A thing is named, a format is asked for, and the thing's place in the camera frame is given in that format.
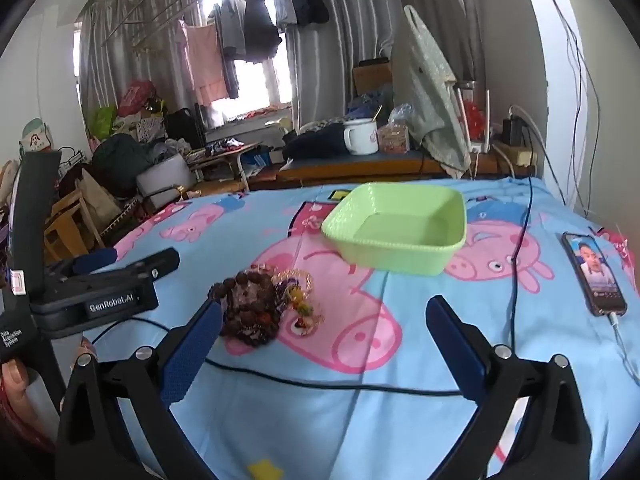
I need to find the green plastic basket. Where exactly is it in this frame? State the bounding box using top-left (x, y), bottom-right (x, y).
top-left (321, 182), bottom-right (466, 276)

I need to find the wooden blue-top desk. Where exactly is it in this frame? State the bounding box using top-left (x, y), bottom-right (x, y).
top-left (275, 146), bottom-right (534, 183)

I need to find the black power adapter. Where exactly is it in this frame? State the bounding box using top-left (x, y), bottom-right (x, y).
top-left (500, 115), bottom-right (527, 148)

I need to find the grey curtain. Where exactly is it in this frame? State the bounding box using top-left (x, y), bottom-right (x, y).
top-left (285, 0), bottom-right (474, 127)

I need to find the grey-green draped cloth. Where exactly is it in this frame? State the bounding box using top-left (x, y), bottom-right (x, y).
top-left (392, 4), bottom-right (471, 179)

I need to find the black cable on bed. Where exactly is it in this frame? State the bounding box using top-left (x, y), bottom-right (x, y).
top-left (92, 173), bottom-right (535, 399)

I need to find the Peppa Pig blue bedsheet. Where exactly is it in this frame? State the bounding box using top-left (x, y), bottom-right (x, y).
top-left (89, 179), bottom-right (639, 479)

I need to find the wooden chair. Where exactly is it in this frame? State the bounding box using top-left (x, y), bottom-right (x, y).
top-left (43, 190), bottom-right (104, 262)

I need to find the cardboard box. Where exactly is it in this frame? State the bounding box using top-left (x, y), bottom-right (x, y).
top-left (352, 62), bottom-right (393, 96)

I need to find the white wifi router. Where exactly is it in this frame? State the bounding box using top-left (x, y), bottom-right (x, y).
top-left (454, 84), bottom-right (491, 154)

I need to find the pink hanging garment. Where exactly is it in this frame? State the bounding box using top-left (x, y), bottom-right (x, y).
top-left (179, 20), bottom-right (229, 106)

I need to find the left hand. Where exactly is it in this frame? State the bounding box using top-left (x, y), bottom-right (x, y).
top-left (1, 360), bottom-right (53, 452)

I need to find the dark clothes pile on desk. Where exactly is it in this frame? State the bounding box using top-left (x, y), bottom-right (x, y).
top-left (282, 122), bottom-right (349, 160)

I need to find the white charging cable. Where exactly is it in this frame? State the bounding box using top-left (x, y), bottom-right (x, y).
top-left (606, 313), bottom-right (640, 386)

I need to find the smartphone with lit screen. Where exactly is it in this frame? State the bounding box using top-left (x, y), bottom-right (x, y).
top-left (561, 232), bottom-right (627, 316)

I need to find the white enamel mug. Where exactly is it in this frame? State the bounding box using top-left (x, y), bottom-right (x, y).
top-left (343, 118), bottom-right (380, 156)

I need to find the gold colourful jewelry pile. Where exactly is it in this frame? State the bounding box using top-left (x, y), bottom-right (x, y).
top-left (271, 269), bottom-right (324, 337)

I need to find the brown bead bracelet pile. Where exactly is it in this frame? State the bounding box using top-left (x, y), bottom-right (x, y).
top-left (207, 263), bottom-right (290, 348)

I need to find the dark hanging jacket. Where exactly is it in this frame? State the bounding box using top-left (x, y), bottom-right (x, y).
top-left (244, 0), bottom-right (282, 63)

